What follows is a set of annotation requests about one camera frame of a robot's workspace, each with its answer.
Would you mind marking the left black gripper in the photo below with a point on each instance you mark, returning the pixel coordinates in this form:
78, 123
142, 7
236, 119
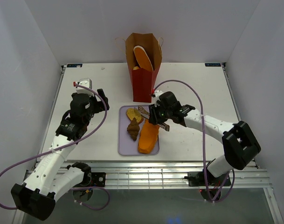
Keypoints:
100, 105

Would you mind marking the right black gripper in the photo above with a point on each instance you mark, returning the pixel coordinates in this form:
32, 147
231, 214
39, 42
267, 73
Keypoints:
154, 118

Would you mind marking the metal tongs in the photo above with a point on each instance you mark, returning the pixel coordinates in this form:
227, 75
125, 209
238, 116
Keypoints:
152, 117

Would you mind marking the long oval orange bread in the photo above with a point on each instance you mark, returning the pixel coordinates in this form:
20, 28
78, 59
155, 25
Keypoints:
142, 58

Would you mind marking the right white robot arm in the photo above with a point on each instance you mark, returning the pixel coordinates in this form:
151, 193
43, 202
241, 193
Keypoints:
239, 143

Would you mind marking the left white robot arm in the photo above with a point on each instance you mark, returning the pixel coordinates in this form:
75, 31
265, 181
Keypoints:
37, 195

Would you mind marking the orange loaf bread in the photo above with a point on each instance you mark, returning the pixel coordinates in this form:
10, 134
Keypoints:
148, 137

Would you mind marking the red brown paper bag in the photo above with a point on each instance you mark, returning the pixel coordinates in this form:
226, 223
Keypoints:
142, 80

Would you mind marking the toasted bread slice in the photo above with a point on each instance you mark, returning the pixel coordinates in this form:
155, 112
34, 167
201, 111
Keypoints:
133, 113

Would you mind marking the brown croissant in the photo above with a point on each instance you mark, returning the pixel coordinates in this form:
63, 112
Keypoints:
133, 129

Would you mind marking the left blue label sticker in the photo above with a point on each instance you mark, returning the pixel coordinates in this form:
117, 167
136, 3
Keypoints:
74, 65

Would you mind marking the blue label sticker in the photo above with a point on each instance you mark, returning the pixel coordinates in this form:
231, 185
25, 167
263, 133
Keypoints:
74, 65
213, 65

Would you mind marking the lilac plastic tray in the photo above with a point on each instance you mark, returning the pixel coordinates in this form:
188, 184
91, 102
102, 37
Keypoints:
126, 146

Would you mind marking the right blue label sticker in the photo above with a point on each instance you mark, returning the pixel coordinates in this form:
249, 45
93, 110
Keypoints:
213, 65

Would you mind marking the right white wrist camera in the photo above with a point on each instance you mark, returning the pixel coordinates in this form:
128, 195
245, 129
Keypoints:
155, 96

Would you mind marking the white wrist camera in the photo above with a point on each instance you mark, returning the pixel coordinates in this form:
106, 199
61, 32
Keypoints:
83, 86
155, 96

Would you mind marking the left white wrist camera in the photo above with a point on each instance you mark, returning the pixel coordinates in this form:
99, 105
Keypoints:
83, 86

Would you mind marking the aluminium frame rail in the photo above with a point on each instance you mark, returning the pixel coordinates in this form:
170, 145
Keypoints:
157, 193

